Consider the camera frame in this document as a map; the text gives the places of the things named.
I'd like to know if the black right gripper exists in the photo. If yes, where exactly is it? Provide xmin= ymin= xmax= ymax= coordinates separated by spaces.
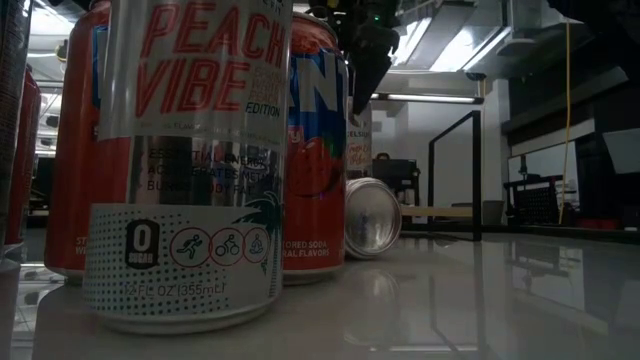
xmin=309 ymin=0 xmax=401 ymax=116

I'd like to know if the Celsius Peach Vibe can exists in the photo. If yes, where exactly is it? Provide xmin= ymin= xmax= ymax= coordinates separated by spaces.
xmin=82 ymin=0 xmax=294 ymax=335
xmin=343 ymin=176 xmax=403 ymax=261

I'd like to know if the ceiling light tube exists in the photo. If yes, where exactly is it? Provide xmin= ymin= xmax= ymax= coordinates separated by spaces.
xmin=370 ymin=92 xmax=485 ymax=106

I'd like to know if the black equipment case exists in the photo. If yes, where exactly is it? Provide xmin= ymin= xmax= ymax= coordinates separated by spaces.
xmin=372 ymin=152 xmax=422 ymax=207

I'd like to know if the red Fanta strawberry can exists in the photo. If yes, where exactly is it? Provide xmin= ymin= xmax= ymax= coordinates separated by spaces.
xmin=3 ymin=64 xmax=42 ymax=251
xmin=282 ymin=10 xmax=350 ymax=287
xmin=43 ymin=0 xmax=115 ymax=287

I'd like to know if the grey plastic bin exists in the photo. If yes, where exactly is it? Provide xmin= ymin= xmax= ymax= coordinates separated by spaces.
xmin=482 ymin=199 xmax=507 ymax=227

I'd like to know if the white angled panel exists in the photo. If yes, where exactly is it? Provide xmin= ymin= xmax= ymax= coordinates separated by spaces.
xmin=602 ymin=128 xmax=640 ymax=175

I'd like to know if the red flat object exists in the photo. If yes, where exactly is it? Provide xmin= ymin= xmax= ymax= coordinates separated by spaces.
xmin=574 ymin=218 xmax=621 ymax=231

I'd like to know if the black metal shelf frame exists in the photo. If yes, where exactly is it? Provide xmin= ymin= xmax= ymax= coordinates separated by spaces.
xmin=427 ymin=109 xmax=484 ymax=243

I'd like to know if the black wire mesh cart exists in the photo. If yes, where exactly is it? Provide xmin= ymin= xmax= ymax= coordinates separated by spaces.
xmin=502 ymin=172 xmax=581 ymax=227

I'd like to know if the yellow hanging extension cable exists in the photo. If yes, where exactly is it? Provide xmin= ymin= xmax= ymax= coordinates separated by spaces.
xmin=557 ymin=19 xmax=574 ymax=226

